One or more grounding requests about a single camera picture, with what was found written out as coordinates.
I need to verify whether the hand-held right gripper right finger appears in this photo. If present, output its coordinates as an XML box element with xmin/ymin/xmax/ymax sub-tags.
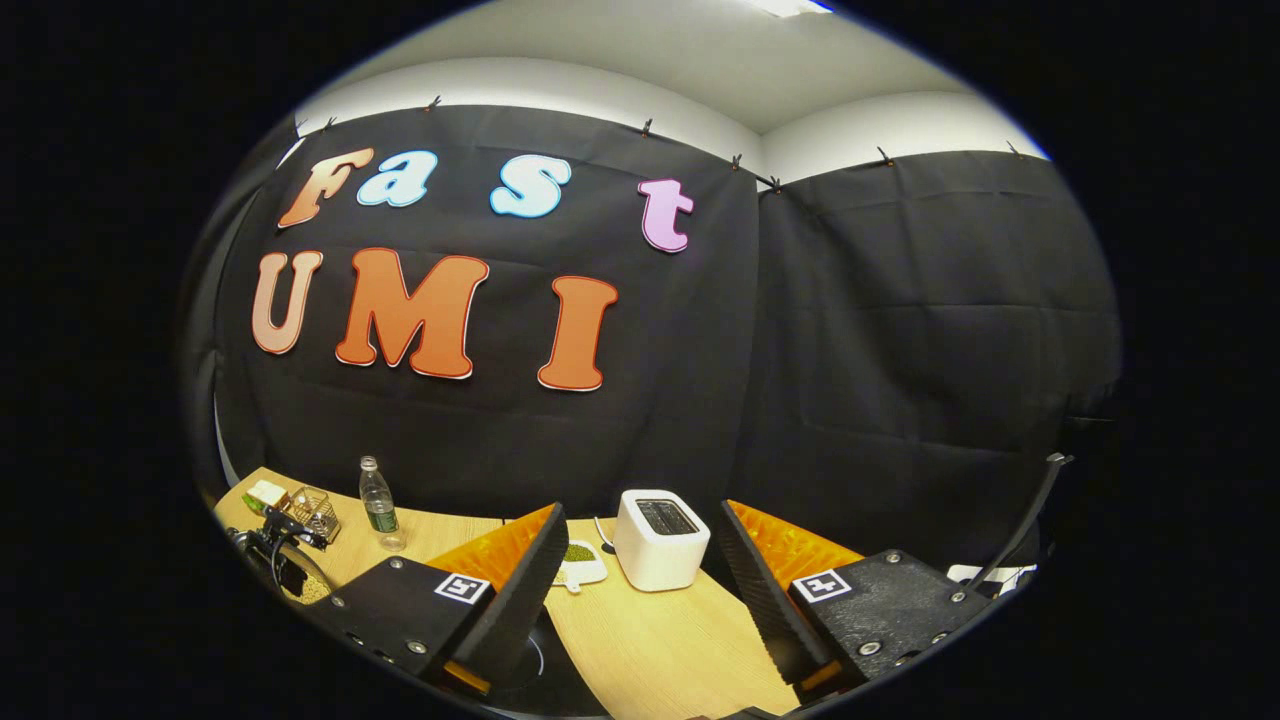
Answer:
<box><xmin>720</xmin><ymin>498</ymin><xmax>1001</xmax><ymax>701</ymax></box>

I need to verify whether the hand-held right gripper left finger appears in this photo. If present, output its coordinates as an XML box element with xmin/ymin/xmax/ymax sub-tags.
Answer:
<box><xmin>300</xmin><ymin>502</ymin><xmax>569</xmax><ymax>701</ymax></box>

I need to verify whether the white divided dish with beans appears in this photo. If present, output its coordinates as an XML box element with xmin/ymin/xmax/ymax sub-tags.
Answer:
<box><xmin>552</xmin><ymin>540</ymin><xmax>609</xmax><ymax>595</ymax></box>

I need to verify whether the clear plastic water bottle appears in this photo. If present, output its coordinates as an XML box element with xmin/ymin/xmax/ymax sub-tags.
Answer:
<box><xmin>358</xmin><ymin>456</ymin><xmax>408</xmax><ymax>553</ymax></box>

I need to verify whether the white toaster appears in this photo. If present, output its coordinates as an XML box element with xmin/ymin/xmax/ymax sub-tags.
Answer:
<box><xmin>613</xmin><ymin>489</ymin><xmax>712</xmax><ymax>593</ymax></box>

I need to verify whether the white flat object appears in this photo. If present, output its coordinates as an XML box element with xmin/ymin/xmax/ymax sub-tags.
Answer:
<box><xmin>947</xmin><ymin>564</ymin><xmax>1037</xmax><ymax>599</ymax></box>

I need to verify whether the thin black slanted bar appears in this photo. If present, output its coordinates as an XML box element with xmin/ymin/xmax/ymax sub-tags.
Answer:
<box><xmin>968</xmin><ymin>453</ymin><xmax>1074</xmax><ymax>591</ymax></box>

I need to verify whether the black backdrop cloth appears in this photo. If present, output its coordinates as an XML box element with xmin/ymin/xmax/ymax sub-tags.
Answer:
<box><xmin>180</xmin><ymin>100</ymin><xmax>1126</xmax><ymax>601</ymax></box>

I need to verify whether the metal wire basket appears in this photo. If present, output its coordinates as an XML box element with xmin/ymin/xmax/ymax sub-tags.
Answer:
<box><xmin>283</xmin><ymin>486</ymin><xmax>342</xmax><ymax>546</ymax></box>

